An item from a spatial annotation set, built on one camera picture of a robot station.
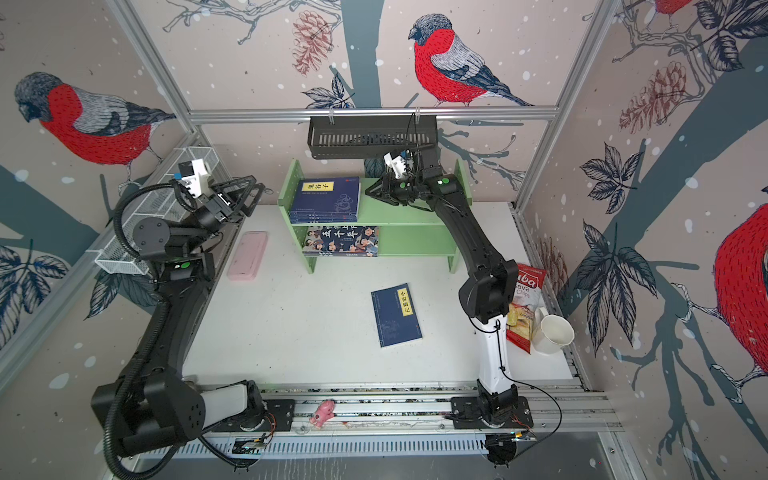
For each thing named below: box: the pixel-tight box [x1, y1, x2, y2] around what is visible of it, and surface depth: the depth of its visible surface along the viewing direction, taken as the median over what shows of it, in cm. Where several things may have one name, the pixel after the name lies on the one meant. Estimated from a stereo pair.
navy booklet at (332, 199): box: [290, 176, 361, 224], surface depth 83 cm
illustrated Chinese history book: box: [303, 226, 380, 257], surface depth 94 cm
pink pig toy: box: [309, 399, 337, 429], surface depth 74 cm
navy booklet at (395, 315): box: [371, 282, 423, 348], surface depth 92 cm
